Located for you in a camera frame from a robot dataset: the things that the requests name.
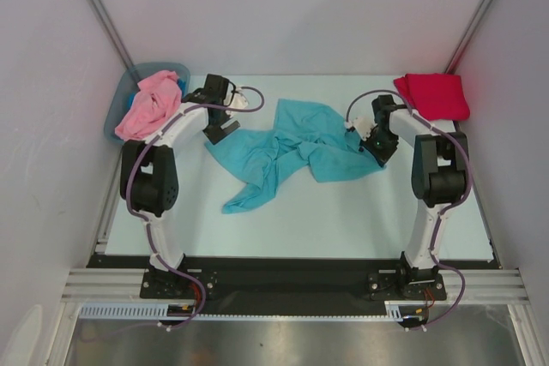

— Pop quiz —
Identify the right corner aluminium post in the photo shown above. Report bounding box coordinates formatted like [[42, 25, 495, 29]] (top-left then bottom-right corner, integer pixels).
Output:
[[443, 0, 495, 75]]

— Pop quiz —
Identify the blue plastic basket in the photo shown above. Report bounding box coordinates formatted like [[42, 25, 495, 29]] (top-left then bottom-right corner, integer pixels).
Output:
[[103, 62, 190, 146]]

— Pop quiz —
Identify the aluminium front rail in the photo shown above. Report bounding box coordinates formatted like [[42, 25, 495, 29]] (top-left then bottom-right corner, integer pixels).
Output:
[[61, 268, 529, 305]]

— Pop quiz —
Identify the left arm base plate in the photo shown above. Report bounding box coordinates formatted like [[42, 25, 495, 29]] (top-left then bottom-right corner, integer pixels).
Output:
[[140, 256, 218, 300]]

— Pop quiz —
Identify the turquoise t shirt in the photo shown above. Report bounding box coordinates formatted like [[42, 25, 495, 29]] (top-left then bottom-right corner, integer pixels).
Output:
[[205, 99, 382, 214]]

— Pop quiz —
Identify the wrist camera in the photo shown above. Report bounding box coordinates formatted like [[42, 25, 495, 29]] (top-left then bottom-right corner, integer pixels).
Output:
[[344, 117, 375, 141], [223, 85, 249, 110]]

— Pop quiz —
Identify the left corner aluminium post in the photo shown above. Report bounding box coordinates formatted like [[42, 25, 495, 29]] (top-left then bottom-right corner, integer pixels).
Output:
[[86, 0, 134, 69]]

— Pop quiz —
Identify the pink t shirt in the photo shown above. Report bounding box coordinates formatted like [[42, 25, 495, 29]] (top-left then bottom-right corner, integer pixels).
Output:
[[114, 70, 182, 141]]

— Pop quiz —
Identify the folded red t shirt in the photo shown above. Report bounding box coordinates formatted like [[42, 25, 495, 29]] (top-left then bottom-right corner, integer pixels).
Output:
[[393, 74, 470, 121]]

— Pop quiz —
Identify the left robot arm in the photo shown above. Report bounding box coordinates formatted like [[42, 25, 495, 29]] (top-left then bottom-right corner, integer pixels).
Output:
[[120, 74, 248, 297]]

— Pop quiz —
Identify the corner aluminium post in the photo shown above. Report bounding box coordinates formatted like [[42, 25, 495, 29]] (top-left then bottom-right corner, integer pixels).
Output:
[[443, 0, 495, 75], [86, 0, 134, 69]]

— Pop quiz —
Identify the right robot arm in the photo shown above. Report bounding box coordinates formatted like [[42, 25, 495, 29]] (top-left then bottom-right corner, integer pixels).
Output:
[[360, 94, 472, 298]]

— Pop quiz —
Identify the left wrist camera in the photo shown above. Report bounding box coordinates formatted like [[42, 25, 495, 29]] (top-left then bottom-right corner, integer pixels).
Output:
[[223, 85, 249, 110]]

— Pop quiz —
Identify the left slotted cable duct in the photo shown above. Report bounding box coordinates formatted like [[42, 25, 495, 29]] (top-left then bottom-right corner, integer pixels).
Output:
[[80, 303, 195, 321]]

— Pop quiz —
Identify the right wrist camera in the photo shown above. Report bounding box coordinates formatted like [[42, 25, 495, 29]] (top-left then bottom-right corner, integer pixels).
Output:
[[344, 117, 375, 141]]

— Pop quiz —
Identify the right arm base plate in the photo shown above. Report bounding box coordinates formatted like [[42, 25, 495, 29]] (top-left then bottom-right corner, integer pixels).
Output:
[[366, 265, 448, 302]]

